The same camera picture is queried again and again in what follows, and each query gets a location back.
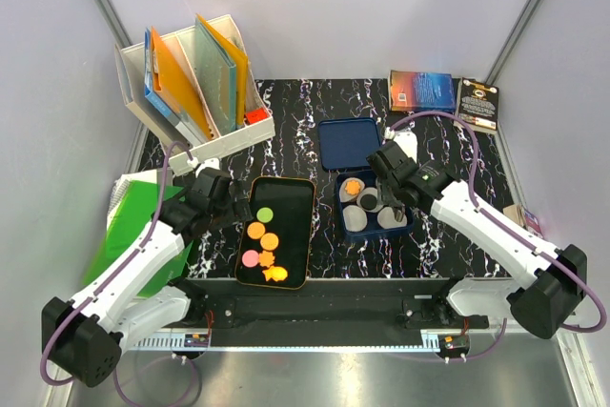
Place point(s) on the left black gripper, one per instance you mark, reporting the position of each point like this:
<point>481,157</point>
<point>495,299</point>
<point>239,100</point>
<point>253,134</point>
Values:
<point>240,210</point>

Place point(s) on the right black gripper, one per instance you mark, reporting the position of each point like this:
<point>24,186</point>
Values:
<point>384,193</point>

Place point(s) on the black sandwich cookie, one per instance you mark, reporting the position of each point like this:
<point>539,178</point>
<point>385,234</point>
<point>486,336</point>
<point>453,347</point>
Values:
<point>368,202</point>

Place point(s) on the orange dotted round cookie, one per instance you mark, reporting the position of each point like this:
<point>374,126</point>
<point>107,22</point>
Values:
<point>256,230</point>

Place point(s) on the orange leaf cookie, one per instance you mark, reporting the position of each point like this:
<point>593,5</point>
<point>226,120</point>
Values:
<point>352,187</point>

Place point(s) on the blue tin lid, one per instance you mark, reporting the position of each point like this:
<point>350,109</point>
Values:
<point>345,144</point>

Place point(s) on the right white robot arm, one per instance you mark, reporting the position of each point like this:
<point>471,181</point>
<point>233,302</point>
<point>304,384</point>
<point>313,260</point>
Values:
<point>547,283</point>

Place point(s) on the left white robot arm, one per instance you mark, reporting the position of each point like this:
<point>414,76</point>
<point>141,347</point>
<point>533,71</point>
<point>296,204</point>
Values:
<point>87,334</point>

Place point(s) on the white paper cookie cup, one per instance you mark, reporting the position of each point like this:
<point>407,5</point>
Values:
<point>371,190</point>

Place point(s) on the green round cookie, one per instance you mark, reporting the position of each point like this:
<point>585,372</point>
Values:
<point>265,215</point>

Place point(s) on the blue tin box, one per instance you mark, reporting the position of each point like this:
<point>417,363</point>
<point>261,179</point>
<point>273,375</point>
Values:
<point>372,231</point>

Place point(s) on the pink round cookie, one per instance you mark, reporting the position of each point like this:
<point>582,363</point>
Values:
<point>250,259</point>

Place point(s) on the black gold-rimmed tray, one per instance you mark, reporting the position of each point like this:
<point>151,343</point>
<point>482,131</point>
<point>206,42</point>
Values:
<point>292,201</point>

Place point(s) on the orange flower cookie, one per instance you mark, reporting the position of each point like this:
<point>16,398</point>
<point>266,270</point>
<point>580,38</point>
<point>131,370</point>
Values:
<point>266,259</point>

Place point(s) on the red small box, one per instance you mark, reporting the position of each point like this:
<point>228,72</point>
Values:
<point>256,116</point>

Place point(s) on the orange fish cookie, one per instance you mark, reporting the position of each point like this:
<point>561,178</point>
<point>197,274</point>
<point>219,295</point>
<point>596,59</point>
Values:
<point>275,273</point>

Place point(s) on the green clip file folder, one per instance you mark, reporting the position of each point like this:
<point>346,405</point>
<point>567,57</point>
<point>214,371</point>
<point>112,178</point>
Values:
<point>135,210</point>

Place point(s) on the blue orange book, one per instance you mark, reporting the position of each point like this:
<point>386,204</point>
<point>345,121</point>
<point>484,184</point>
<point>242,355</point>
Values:
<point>413,91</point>

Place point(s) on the white file organizer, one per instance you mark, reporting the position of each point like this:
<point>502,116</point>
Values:
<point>135,71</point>

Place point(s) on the teal speckled folder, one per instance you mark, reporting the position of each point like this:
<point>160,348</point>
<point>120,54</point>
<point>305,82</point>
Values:
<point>215,71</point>

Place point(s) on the black paperback book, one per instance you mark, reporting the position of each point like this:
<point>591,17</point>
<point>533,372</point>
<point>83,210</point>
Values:
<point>477,105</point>

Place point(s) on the yellow orange folder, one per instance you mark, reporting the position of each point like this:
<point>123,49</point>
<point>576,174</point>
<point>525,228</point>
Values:
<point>227,33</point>

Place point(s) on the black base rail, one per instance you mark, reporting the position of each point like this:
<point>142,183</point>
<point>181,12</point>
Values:
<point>333,314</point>

